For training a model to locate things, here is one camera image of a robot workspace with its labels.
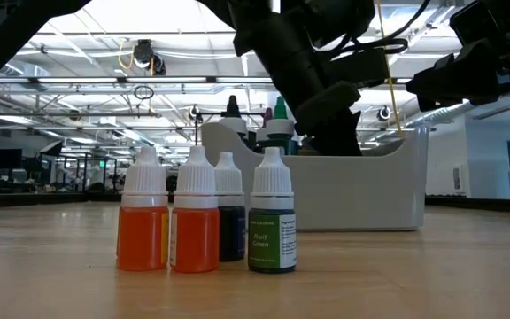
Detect large black food coloring bottle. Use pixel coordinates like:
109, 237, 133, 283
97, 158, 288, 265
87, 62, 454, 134
218, 95, 250, 147

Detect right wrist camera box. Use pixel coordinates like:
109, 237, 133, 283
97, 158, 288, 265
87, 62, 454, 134
448, 0, 504, 45

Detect small fruit green bottle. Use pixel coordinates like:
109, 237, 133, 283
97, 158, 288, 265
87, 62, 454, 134
247, 147, 298, 275

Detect small orange bottle white label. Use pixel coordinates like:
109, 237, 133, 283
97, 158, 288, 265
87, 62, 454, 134
168, 145, 220, 275

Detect black ceiling device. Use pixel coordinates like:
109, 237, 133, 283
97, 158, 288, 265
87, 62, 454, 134
131, 39, 167, 77

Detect hanging black cable loop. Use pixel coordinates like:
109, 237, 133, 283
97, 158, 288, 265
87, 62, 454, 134
133, 85, 155, 101

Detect black table frame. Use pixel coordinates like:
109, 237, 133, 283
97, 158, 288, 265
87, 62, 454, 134
0, 191, 510, 216

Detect grey plastic bin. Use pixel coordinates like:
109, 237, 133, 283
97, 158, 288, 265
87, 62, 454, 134
200, 121, 429, 232

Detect yellow cable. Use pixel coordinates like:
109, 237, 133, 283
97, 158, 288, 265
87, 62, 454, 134
376, 0, 405, 138

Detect small orange bottle yellow label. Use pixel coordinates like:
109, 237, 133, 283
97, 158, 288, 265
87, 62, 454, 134
116, 146, 170, 273

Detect large purple food coloring bottle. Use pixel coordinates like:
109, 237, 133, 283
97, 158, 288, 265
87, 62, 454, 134
256, 107, 276, 150

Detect small dark blue bottle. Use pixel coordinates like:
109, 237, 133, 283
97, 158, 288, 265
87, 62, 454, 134
213, 152, 247, 263

